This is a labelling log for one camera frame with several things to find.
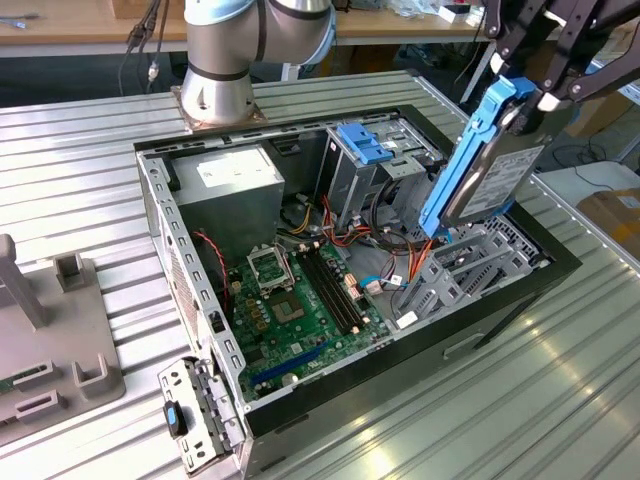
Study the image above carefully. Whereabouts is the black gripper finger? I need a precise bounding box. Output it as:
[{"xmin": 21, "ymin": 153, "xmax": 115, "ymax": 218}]
[
  {"xmin": 481, "ymin": 0, "xmax": 545, "ymax": 79},
  {"xmin": 509, "ymin": 0, "xmax": 640, "ymax": 137}
]

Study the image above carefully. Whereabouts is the hard disk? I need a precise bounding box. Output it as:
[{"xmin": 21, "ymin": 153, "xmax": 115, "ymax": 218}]
[{"xmin": 418, "ymin": 75, "xmax": 547, "ymax": 241}]

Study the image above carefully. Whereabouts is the orange power wire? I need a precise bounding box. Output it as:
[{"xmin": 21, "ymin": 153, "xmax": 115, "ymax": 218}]
[{"xmin": 407, "ymin": 234, "xmax": 439, "ymax": 286}]

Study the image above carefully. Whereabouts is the blue data wire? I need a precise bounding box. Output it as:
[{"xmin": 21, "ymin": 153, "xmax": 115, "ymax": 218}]
[{"xmin": 359, "ymin": 274, "xmax": 402, "ymax": 297}]

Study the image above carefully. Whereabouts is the grey metal disk bay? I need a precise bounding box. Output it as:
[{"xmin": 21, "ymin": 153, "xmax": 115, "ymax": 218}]
[{"xmin": 394, "ymin": 224, "xmax": 551, "ymax": 334}]

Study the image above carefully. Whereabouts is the small white box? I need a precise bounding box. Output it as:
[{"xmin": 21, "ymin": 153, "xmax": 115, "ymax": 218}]
[{"xmin": 438, "ymin": 3, "xmax": 474, "ymax": 24}]

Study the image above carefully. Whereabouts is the brown cardboard box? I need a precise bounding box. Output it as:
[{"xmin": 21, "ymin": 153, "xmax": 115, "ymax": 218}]
[
  {"xmin": 564, "ymin": 94, "xmax": 632, "ymax": 139},
  {"xmin": 576, "ymin": 187, "xmax": 640, "ymax": 261}
]

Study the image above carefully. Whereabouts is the light wooden desk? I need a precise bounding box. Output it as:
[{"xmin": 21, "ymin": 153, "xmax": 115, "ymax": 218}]
[
  {"xmin": 0, "ymin": 0, "xmax": 189, "ymax": 57},
  {"xmin": 333, "ymin": 0, "xmax": 634, "ymax": 49}
]

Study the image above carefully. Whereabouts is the blue plastic drive latch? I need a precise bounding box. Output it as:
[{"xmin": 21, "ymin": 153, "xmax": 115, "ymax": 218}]
[{"xmin": 337, "ymin": 122, "xmax": 397, "ymax": 167}]

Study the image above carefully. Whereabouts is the grey metal drive cage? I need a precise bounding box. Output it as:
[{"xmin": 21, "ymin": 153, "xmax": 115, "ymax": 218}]
[{"xmin": 314, "ymin": 115, "xmax": 451, "ymax": 236}]

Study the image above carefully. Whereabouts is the black RAM slot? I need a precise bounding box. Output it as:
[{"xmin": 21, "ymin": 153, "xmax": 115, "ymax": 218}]
[
  {"xmin": 315, "ymin": 247, "xmax": 366, "ymax": 329},
  {"xmin": 310, "ymin": 248, "xmax": 361, "ymax": 332},
  {"xmin": 298, "ymin": 252, "xmax": 351, "ymax": 337},
  {"xmin": 303, "ymin": 250, "xmax": 355, "ymax": 335}
]

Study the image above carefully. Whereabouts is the grey power supply unit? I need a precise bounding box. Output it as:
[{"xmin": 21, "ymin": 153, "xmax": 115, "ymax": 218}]
[{"xmin": 168, "ymin": 146, "xmax": 287, "ymax": 269}]

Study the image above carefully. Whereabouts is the CPU socket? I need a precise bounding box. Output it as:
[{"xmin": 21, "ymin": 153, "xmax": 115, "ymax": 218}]
[{"xmin": 247, "ymin": 243, "xmax": 297, "ymax": 297}]

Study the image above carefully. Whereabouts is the square dark chipset chip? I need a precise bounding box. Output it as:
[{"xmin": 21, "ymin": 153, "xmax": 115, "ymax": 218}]
[{"xmin": 272, "ymin": 294, "xmax": 306, "ymax": 324}]

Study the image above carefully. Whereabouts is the green motherboard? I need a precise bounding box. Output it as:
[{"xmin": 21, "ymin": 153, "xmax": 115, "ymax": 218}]
[{"xmin": 227, "ymin": 239, "xmax": 396, "ymax": 401}]

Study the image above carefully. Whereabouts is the black open PC case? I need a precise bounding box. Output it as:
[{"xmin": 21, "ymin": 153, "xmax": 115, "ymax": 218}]
[{"xmin": 132, "ymin": 103, "xmax": 585, "ymax": 471}]

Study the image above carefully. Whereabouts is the blue expansion slot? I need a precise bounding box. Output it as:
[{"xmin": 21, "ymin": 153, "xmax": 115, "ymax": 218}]
[{"xmin": 248, "ymin": 341, "xmax": 330, "ymax": 387}]

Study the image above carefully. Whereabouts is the grey metal slot retainer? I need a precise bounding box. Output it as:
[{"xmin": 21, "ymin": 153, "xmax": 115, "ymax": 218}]
[{"xmin": 157, "ymin": 355, "xmax": 247, "ymax": 475}]

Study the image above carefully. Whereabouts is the black blue latch tab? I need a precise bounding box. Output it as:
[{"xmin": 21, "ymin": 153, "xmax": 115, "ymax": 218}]
[{"xmin": 162, "ymin": 399, "xmax": 190, "ymax": 441}]

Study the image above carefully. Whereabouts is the grey parts rack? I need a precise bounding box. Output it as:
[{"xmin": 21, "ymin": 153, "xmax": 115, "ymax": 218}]
[{"xmin": 0, "ymin": 233, "xmax": 127, "ymax": 444}]

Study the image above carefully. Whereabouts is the green RAM stick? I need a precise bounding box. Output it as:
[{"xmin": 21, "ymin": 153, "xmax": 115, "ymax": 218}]
[{"xmin": 0, "ymin": 367, "xmax": 41, "ymax": 396}]

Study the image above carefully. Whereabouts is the thick black cable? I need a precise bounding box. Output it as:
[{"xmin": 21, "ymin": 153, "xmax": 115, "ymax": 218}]
[{"xmin": 370, "ymin": 177, "xmax": 419, "ymax": 254}]

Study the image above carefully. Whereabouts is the orange red wire bundle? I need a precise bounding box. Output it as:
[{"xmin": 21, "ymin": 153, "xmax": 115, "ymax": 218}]
[{"xmin": 319, "ymin": 193, "xmax": 381, "ymax": 251}]

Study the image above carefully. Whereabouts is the red black fan wire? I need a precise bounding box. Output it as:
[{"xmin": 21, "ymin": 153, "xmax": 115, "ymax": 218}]
[{"xmin": 192, "ymin": 228, "xmax": 232, "ymax": 314}]

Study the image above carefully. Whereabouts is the hanging black cable bundle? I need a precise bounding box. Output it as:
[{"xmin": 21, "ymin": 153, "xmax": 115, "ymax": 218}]
[{"xmin": 118, "ymin": 0, "xmax": 169, "ymax": 96}]

